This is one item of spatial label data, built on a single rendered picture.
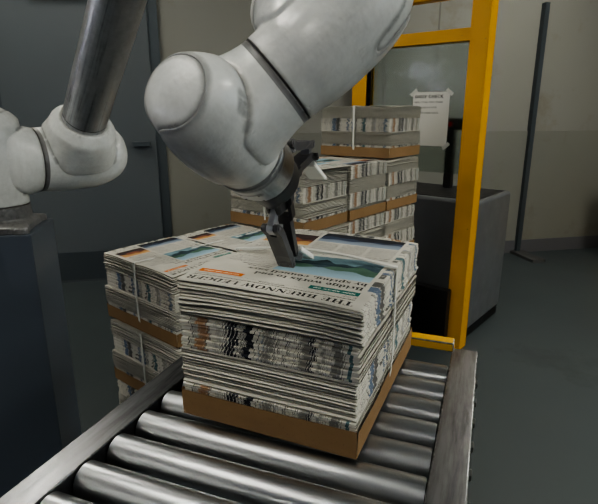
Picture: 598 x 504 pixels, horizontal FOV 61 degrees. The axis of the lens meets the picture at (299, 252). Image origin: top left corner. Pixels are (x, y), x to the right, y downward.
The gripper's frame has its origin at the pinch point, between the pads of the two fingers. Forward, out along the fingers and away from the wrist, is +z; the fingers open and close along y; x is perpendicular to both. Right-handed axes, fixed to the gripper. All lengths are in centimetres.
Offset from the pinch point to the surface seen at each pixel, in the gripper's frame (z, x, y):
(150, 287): 50, -63, 13
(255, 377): -6.6, -2.0, 26.7
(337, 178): 101, -27, -42
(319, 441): -4.5, 8.4, 33.7
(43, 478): -19, -24, 44
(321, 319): -12.9, 8.5, 17.3
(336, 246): 10.2, 2.4, 2.8
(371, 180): 124, -19, -50
